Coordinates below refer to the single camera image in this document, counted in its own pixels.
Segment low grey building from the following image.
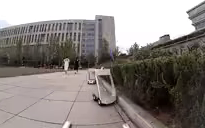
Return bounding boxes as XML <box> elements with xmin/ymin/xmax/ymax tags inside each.
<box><xmin>146</xmin><ymin>25</ymin><xmax>205</xmax><ymax>54</ymax></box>

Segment small white wheeled robot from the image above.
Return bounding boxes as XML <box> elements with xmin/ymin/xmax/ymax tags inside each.
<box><xmin>86</xmin><ymin>68</ymin><xmax>97</xmax><ymax>85</ymax></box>
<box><xmin>92</xmin><ymin>68</ymin><xmax>118</xmax><ymax>106</ymax></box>

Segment person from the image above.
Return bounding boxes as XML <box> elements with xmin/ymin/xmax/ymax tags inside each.
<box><xmin>62</xmin><ymin>57</ymin><xmax>71</xmax><ymax>76</ymax></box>
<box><xmin>73</xmin><ymin>57</ymin><xmax>81</xmax><ymax>75</ymax></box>

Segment grey concrete kerb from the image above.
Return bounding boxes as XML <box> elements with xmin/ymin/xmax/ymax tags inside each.
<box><xmin>113</xmin><ymin>94</ymin><xmax>169</xmax><ymax>128</ymax></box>

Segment grey concrete slab plaza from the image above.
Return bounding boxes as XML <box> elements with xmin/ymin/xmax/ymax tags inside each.
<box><xmin>0</xmin><ymin>69</ymin><xmax>138</xmax><ymax>128</ymax></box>

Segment large curved grey building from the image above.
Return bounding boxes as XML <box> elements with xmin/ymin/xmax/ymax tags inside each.
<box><xmin>0</xmin><ymin>14</ymin><xmax>117</xmax><ymax>66</ymax></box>

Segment grey building with balconies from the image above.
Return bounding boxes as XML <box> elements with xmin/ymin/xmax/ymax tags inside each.
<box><xmin>186</xmin><ymin>0</ymin><xmax>205</xmax><ymax>32</ymax></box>

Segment row of trees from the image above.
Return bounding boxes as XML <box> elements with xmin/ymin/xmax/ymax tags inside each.
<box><xmin>0</xmin><ymin>37</ymin><xmax>112</xmax><ymax>69</ymax></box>

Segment green hedge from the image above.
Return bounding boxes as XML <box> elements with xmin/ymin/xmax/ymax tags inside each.
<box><xmin>110</xmin><ymin>41</ymin><xmax>205</xmax><ymax>128</ymax></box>

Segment grass strip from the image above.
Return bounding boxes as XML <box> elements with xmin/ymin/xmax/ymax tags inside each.
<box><xmin>0</xmin><ymin>64</ymin><xmax>66</xmax><ymax>79</ymax></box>

